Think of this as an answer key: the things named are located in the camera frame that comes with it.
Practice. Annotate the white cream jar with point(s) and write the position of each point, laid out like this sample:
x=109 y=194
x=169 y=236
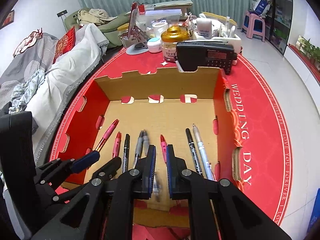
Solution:
x=154 y=45

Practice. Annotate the clear pen yellow ink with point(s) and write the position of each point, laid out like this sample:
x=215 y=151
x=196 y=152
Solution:
x=156 y=185

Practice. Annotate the gold lid jar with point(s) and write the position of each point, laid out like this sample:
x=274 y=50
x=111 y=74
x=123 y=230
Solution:
x=169 y=40

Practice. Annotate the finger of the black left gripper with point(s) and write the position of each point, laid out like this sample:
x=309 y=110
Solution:
x=55 y=172
x=106 y=172

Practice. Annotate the black radio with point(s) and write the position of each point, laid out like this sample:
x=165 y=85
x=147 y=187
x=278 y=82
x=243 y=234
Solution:
x=193 y=54

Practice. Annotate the grey grip gel pen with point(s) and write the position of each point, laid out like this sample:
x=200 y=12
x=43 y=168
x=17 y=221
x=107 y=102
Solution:
x=139 y=147

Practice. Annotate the silver white pen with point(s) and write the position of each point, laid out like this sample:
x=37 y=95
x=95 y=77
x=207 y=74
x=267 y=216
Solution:
x=203 y=154

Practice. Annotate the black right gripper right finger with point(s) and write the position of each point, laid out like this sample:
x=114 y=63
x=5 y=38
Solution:
x=217 y=209

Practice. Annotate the red pink gel pen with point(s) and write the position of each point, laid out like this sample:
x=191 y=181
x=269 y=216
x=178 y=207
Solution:
x=106 y=135

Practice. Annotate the pink plastic stool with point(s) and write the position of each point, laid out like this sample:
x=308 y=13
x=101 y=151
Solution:
x=253 y=25

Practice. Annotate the metal phone stand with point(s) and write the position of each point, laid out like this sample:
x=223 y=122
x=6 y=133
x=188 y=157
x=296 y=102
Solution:
x=135 y=32

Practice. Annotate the red embroidered cushion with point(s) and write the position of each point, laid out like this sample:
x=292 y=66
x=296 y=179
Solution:
x=65 y=44

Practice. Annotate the white sofa blanket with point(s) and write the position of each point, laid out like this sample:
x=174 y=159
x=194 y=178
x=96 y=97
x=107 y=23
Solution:
x=41 y=79

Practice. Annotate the black double-tip marker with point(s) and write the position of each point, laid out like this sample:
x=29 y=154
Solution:
x=193 y=151

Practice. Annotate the black marker pen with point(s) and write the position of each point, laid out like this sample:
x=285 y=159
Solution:
x=126 y=151

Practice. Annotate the white storage basket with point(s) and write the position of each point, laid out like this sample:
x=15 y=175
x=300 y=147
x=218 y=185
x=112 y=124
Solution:
x=222 y=30

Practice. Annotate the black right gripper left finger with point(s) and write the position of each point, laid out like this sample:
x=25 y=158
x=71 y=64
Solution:
x=101 y=208

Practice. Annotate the round red wedding mat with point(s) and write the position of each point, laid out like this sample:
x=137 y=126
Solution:
x=265 y=154

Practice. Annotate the pink red clip pen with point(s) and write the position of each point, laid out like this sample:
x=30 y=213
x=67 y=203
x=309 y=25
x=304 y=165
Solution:
x=116 y=147

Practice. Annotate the red cardboard fruit box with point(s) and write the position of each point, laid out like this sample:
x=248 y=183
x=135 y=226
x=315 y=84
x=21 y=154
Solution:
x=164 y=104

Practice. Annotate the green potted plants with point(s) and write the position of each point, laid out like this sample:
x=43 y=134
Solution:
x=308 y=49

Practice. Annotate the thin pink pen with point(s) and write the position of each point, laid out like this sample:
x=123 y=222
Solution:
x=163 y=147

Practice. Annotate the green armchair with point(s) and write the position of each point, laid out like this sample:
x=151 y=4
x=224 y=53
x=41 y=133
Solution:
x=109 y=28

